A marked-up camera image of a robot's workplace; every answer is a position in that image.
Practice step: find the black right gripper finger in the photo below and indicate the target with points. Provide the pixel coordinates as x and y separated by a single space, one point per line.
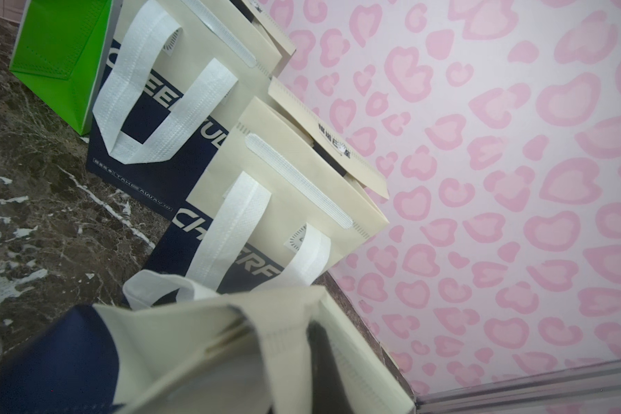
328 394

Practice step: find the beige navy bag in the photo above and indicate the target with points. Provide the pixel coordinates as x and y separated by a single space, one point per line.
283 200
177 77
235 353

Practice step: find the green white takeout bag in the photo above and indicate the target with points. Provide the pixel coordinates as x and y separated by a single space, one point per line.
60 54

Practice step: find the aluminium frame rail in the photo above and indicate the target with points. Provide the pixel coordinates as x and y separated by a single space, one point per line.
572 385

